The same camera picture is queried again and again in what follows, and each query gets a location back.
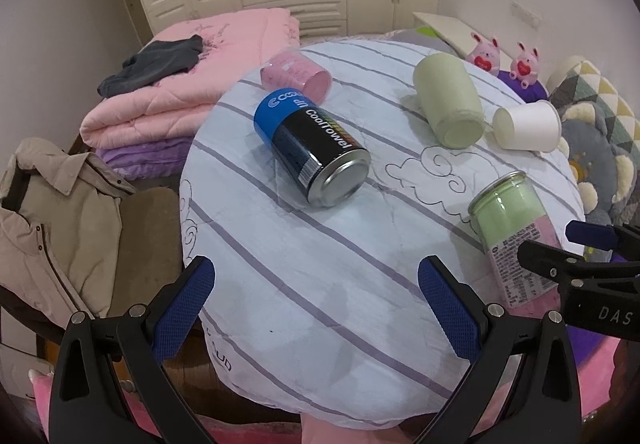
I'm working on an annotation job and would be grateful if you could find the green and pink canister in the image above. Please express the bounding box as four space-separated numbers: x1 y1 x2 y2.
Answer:
468 172 560 318

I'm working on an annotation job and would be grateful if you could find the white paper cup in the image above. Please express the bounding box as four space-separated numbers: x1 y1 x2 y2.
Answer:
491 100 562 152

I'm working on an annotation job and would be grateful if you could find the pale green cup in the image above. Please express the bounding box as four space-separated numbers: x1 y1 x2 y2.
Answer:
413 52 485 149

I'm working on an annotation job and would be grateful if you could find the pink translucent cup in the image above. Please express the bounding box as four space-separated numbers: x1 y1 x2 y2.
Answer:
260 49 332 104

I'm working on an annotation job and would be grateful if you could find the grey koala plush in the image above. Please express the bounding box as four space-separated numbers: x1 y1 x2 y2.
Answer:
559 101 637 225

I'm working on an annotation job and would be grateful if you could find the beige jacket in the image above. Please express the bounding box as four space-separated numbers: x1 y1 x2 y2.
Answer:
1 138 136 327

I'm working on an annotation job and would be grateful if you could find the triangle pattern quilted pillow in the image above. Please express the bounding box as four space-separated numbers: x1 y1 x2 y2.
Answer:
546 56 639 164

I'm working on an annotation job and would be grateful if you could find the purple cushion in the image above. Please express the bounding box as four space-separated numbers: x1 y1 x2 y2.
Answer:
498 70 549 104

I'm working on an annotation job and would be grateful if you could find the right pink bunny plush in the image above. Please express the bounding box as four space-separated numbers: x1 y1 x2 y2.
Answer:
509 42 539 89

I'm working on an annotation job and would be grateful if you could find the pink bunny plush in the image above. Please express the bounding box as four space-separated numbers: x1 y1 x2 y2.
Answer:
509 42 539 89
465 31 501 76

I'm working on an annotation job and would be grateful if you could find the folded purple blanket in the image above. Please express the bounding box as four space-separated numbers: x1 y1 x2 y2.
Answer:
96 137 193 182

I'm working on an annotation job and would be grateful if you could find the left pink bunny plush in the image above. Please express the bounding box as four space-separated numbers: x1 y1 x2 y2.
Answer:
465 31 501 76

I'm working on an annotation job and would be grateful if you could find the striped white quilt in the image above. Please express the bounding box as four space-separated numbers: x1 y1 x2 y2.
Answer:
180 39 584 429

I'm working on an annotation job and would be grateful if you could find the white bedside table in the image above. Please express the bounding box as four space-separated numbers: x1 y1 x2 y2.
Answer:
412 11 490 58

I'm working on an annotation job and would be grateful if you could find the green grey pillow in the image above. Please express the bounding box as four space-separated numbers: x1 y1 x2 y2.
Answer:
390 26 457 56

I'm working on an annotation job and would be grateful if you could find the blue black CoolTowel can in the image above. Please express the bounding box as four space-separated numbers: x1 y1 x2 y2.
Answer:
253 87 371 208

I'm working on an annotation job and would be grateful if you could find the dark grey garment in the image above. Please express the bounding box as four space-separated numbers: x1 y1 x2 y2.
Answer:
96 34 204 98

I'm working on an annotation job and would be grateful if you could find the folded pink quilt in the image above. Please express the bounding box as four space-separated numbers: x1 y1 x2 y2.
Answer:
79 7 299 149

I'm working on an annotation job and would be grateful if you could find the white wall switch plate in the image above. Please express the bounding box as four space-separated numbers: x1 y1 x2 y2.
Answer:
510 0 542 30

